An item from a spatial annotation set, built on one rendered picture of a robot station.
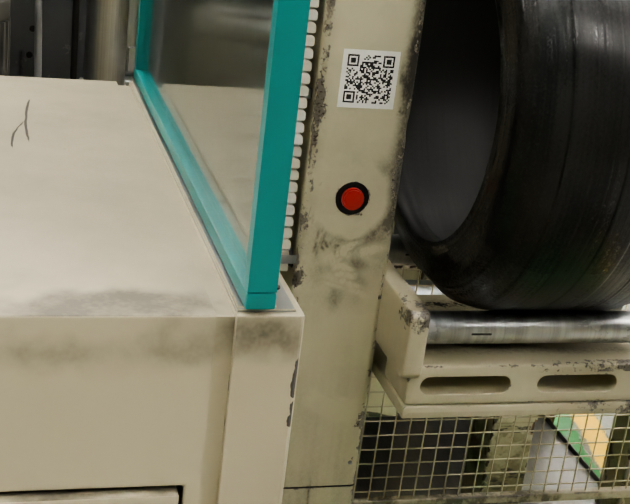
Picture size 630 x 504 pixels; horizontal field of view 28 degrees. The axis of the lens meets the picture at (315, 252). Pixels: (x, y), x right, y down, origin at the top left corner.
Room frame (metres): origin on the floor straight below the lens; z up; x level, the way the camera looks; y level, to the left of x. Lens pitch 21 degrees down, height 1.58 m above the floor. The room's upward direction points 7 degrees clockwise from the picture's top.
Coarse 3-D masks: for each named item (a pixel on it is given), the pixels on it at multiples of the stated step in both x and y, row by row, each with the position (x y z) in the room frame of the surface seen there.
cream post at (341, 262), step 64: (320, 0) 1.57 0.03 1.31; (384, 0) 1.56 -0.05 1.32; (320, 64) 1.54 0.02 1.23; (320, 128) 1.54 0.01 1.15; (384, 128) 1.56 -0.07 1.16; (320, 192) 1.54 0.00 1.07; (384, 192) 1.57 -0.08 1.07; (320, 256) 1.55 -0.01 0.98; (384, 256) 1.57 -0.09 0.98; (320, 320) 1.55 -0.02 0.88; (320, 384) 1.55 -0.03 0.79; (320, 448) 1.56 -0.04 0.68
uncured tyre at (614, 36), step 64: (448, 0) 1.96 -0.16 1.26; (512, 0) 1.51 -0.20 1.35; (576, 0) 1.46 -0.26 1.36; (448, 64) 1.98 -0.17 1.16; (512, 64) 1.47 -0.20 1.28; (576, 64) 1.43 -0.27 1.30; (448, 128) 1.95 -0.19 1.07; (512, 128) 1.45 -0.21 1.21; (576, 128) 1.41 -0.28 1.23; (448, 192) 1.89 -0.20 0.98; (512, 192) 1.43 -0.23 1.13; (576, 192) 1.41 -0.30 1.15; (448, 256) 1.56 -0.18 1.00; (512, 256) 1.45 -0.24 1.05; (576, 256) 1.45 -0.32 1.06
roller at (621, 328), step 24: (432, 312) 1.54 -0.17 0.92; (456, 312) 1.55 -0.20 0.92; (480, 312) 1.56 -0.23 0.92; (504, 312) 1.57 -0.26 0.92; (528, 312) 1.58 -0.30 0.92; (552, 312) 1.59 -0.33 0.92; (576, 312) 1.60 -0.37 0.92; (600, 312) 1.61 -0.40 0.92; (624, 312) 1.62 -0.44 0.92; (432, 336) 1.51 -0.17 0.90; (456, 336) 1.52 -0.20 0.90; (480, 336) 1.53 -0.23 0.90; (504, 336) 1.55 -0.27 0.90; (528, 336) 1.56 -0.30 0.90; (552, 336) 1.57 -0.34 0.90; (576, 336) 1.58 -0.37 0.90; (600, 336) 1.59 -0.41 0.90; (624, 336) 1.60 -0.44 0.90
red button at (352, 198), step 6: (348, 192) 1.55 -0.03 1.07; (354, 192) 1.55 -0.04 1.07; (360, 192) 1.56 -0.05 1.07; (342, 198) 1.55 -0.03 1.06; (348, 198) 1.55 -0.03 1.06; (354, 198) 1.55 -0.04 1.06; (360, 198) 1.55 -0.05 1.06; (348, 204) 1.55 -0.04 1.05; (354, 204) 1.55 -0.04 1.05; (360, 204) 1.55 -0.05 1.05
